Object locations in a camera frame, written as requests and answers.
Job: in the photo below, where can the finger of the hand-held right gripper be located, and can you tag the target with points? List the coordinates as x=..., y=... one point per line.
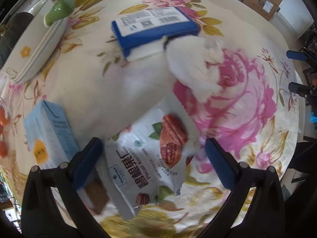
x=298, y=88
x=296, y=55

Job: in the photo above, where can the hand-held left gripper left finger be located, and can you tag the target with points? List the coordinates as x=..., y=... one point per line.
x=85, y=163

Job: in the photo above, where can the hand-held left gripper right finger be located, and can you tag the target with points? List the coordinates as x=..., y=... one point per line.
x=220, y=161

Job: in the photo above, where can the white pecan snack packet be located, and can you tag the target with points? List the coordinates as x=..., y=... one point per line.
x=148, y=148

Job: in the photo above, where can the light blue milk carton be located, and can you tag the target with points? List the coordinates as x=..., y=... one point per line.
x=47, y=133

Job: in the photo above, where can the small orange kumquat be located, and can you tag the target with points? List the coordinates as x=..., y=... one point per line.
x=3, y=117
x=2, y=148

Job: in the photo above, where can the white crumpled tissue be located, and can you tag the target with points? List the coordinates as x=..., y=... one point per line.
x=193, y=64

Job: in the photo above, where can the cream plate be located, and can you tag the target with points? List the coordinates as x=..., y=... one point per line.
x=47, y=47
x=53, y=52

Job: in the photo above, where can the cream bowl with flower print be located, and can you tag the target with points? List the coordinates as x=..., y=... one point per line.
x=29, y=39

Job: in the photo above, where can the dark blue almond carton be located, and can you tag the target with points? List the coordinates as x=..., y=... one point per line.
x=148, y=32

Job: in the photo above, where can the dark green kabocha squash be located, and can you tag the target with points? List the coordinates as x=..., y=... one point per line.
x=12, y=34

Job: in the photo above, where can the green ceramic spoon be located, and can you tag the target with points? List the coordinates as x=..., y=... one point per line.
x=58, y=10

